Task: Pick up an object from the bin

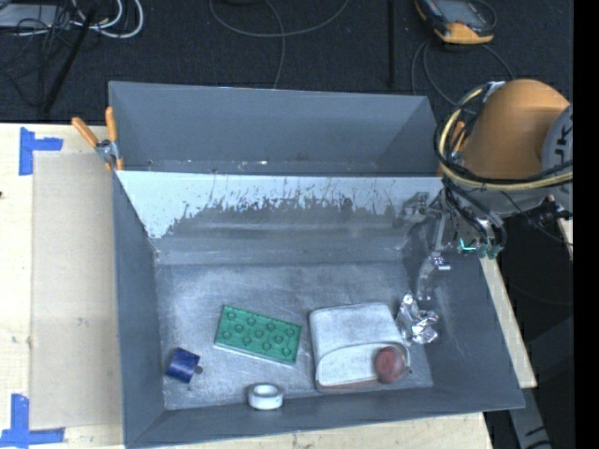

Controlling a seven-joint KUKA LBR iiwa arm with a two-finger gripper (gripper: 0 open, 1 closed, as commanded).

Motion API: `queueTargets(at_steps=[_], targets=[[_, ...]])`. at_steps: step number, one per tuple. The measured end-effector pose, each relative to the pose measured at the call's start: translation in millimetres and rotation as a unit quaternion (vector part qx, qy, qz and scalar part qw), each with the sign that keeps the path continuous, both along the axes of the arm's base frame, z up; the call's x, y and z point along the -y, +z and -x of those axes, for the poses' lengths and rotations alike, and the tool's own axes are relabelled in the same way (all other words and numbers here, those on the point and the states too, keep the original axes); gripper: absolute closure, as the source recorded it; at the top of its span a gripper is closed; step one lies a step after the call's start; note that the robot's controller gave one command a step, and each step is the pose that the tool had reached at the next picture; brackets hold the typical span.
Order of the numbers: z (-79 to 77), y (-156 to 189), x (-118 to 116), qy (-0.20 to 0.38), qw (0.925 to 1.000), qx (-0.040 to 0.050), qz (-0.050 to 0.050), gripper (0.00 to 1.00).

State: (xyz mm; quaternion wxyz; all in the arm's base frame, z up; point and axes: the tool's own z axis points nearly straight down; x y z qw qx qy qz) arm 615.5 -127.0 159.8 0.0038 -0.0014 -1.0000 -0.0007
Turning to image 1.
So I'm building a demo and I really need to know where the red-brown ball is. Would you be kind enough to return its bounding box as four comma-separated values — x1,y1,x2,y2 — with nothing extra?
373,345,410,385

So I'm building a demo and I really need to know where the white tape roll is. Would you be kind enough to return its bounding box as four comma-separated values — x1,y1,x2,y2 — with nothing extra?
246,382,285,412

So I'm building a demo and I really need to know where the grey metal bin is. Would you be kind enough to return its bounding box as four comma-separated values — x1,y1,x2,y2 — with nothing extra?
107,80,527,449

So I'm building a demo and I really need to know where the dark green flat block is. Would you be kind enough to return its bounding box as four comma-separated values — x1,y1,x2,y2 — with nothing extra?
213,304,303,367

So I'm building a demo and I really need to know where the pale flat board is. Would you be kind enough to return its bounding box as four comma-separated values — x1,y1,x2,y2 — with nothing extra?
28,151,124,432

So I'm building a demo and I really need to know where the blue cylinder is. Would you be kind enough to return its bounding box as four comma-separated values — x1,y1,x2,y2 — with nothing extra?
164,346,202,385

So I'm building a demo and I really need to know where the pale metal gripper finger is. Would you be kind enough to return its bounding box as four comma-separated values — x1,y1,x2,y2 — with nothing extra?
395,192,431,227
416,252,453,304

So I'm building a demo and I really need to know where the crumpled silver foil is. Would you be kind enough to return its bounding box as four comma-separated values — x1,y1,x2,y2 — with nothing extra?
394,291,442,347

